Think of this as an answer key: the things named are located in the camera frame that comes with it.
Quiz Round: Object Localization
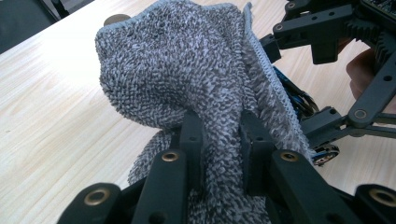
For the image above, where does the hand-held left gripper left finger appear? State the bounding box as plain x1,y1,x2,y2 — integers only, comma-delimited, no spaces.
170,110,205,194

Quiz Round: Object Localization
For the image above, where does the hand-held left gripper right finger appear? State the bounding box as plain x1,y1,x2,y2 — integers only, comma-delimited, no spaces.
238,109,277,198

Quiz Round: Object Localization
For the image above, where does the blue and black toy car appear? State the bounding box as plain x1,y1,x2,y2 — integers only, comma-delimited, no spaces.
273,64,341,166

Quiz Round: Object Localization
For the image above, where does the gray terry cloth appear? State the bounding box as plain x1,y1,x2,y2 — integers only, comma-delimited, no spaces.
94,0,316,224

